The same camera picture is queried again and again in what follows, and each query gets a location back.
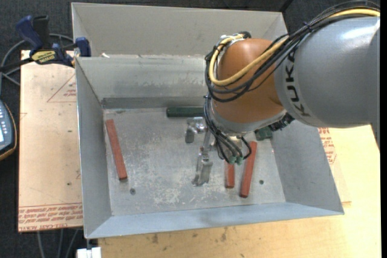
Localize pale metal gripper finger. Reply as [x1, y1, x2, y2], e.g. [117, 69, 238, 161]
[192, 156, 204, 187]
[200, 158, 214, 185]

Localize dark green flat block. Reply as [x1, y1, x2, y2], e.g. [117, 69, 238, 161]
[255, 126, 273, 141]
[166, 106, 207, 118]

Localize red-brown flat block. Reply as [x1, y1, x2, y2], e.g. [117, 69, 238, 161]
[105, 118, 129, 182]
[239, 140, 258, 199]
[224, 160, 236, 189]

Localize grey metal bin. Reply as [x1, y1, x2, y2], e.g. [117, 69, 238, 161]
[71, 2, 345, 240]

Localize brown cardboard board, red print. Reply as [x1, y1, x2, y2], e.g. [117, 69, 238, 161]
[17, 50, 353, 233]

